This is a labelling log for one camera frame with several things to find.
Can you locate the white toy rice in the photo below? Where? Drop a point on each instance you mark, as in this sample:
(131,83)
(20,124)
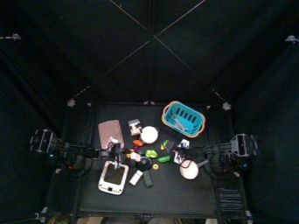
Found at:
(135,156)

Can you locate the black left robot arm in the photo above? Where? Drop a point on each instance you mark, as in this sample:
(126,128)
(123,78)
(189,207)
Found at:
(58,145)

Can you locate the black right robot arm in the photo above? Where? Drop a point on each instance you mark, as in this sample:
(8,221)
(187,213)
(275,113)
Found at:
(230,147)

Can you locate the black toy piece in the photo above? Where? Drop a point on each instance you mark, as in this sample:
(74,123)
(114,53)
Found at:
(170,145)

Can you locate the purple toy food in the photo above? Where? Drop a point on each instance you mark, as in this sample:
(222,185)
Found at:
(137,149)

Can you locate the white toy carton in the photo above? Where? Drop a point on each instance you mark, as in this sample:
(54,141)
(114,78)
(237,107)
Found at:
(183,143)

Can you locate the green and yellow toy vegetable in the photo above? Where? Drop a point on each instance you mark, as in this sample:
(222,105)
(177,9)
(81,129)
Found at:
(165,144)

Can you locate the orange toy food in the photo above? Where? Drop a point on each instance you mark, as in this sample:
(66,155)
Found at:
(138,142)

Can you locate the green toy pepper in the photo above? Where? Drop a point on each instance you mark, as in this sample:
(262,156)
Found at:
(165,159)

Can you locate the black toy pan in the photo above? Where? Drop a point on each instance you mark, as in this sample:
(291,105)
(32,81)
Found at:
(145,164)

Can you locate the pink cutting board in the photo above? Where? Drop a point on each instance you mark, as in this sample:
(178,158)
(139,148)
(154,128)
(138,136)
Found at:
(111,133)

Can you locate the light green toy vegetable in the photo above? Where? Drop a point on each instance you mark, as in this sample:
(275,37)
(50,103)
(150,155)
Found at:
(151,153)

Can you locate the white egg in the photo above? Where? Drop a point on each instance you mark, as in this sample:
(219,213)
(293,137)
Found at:
(189,170)

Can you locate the white and brown toy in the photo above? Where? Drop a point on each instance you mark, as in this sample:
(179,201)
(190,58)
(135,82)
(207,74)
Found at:
(135,127)

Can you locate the white toy block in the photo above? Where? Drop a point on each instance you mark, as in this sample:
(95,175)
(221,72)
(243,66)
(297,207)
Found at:
(135,177)

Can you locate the white kitchen scale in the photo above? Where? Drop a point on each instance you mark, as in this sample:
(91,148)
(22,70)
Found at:
(114,178)

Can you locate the grey tool in basket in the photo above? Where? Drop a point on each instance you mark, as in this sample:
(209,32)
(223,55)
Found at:
(179,122)

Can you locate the dark green toy block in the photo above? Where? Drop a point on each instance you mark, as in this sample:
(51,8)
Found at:
(147,178)

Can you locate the teal basket with orange rim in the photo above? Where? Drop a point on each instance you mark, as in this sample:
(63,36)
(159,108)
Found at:
(183,118)

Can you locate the white label sticker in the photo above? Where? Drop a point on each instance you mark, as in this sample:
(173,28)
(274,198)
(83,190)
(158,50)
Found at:
(230,198)

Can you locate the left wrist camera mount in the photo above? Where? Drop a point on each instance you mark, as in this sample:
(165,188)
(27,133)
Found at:
(113,142)

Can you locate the grey frame bracket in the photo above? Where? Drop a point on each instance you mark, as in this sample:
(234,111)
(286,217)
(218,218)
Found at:
(149,102)
(71,102)
(15,37)
(291,38)
(226,105)

